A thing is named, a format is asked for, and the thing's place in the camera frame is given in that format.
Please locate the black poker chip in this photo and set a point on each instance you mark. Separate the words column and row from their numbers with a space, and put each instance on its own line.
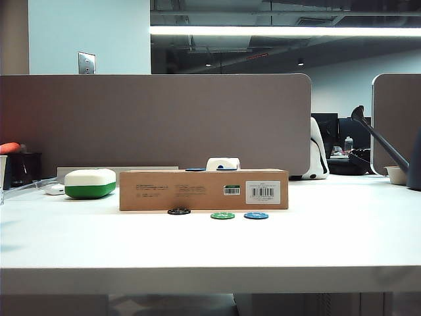
column 179, row 211

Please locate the blue poker chip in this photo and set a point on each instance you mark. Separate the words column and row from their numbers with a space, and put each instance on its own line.
column 195, row 170
column 226, row 169
column 256, row 216

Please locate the brown cardboard box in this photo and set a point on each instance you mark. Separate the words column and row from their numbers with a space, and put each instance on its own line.
column 184, row 197

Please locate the green poker chip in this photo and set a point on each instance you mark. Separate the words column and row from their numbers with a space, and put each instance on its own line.
column 223, row 216

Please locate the white tape roll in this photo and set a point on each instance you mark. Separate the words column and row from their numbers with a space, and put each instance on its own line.
column 223, row 162

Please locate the wide grey desk partition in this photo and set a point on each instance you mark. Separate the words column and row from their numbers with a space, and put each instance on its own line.
column 154, row 121

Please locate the white and black figure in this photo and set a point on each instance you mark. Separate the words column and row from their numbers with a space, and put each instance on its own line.
column 318, row 166

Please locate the black computer monitor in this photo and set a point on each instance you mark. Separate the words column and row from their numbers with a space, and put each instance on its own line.
column 356, row 131
column 324, row 128

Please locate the white and green case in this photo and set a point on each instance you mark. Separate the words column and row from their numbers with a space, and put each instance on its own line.
column 89, row 184

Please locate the black bag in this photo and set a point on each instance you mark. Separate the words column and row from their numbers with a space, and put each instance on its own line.
column 348, row 166

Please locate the clear water bottle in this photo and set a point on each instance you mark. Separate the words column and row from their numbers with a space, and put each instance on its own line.
column 348, row 145

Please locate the small white earbuds case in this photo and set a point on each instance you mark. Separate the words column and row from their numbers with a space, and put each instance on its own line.
column 54, row 190

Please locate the grey watering can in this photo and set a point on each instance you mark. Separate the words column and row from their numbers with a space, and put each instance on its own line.
column 383, row 141

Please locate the white paper bowl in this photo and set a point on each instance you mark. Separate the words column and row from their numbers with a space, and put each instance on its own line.
column 395, row 175

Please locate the black container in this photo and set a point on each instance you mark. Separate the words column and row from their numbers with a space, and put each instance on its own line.
column 24, row 169

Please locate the clear acrylic tray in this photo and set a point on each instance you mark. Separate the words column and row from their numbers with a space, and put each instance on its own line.
column 23, row 190

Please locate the narrow grey desk partition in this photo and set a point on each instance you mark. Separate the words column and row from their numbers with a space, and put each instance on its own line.
column 394, row 108

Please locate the orange red object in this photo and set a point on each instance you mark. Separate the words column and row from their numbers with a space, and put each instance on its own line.
column 9, row 148

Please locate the white paper cup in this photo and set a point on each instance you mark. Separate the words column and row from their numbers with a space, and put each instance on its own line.
column 2, row 171

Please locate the metal wall switch plate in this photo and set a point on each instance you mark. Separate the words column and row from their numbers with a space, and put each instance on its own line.
column 86, row 62

